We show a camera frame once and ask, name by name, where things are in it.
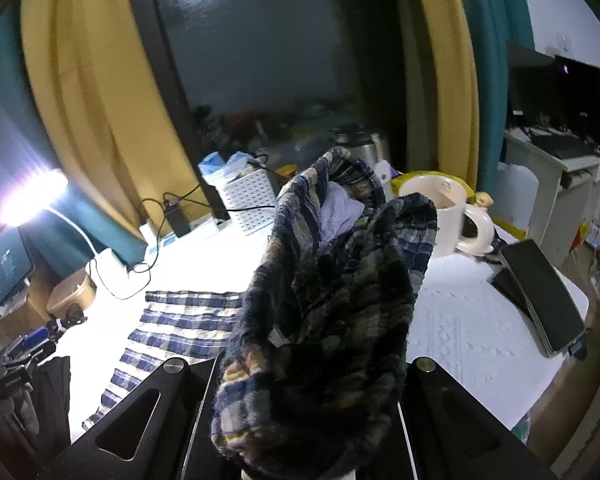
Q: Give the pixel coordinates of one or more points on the white charger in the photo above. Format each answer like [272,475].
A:
[110,265]

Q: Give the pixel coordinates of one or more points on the blue plaid pants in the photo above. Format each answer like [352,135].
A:
[320,335]

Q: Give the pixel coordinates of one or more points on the dark hanging cloth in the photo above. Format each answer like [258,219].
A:
[45,400]

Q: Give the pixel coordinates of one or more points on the white chair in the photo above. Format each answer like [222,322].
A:
[520,185]

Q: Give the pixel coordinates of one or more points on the black monitor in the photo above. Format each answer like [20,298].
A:
[585,105]

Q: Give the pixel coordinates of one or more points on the cream bear mug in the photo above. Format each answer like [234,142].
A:
[445,230]

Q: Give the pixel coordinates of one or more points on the black keyboard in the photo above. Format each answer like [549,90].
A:
[565,145]

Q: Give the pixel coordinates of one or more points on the blue tissue packets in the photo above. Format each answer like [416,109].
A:
[220,165]

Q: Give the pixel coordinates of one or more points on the black power adapter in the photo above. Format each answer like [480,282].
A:
[178,220]

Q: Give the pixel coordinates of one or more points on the black smartphone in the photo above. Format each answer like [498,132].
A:
[542,295]

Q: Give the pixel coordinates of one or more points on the white desk lamp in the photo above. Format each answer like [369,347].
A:
[35,197]

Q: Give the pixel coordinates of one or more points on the lit computer screen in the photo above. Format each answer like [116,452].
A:
[5,270]

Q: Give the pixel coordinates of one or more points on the black camera tripod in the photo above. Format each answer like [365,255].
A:
[20,355]

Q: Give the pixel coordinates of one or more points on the stainless steel tumbler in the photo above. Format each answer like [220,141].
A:
[362,147]

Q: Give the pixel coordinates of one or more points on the brown paper bowl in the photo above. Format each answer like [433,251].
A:
[72,292]

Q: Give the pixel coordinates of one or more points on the black wallet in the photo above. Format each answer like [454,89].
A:
[510,287]

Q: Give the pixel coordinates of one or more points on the white plastic basket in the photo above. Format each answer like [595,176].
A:
[250,200]

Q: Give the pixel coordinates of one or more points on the grey computer desk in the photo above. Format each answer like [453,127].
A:
[545,175]

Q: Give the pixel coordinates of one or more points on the yellow lid jar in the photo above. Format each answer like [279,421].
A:
[286,174]

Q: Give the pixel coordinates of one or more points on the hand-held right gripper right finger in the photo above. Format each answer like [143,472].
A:
[430,385]

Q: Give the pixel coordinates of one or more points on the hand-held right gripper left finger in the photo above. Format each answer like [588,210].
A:
[180,385]

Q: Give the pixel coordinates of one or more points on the dark window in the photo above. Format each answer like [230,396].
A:
[280,50]

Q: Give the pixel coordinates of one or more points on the yellow curtain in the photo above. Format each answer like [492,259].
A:
[440,60]
[95,85]

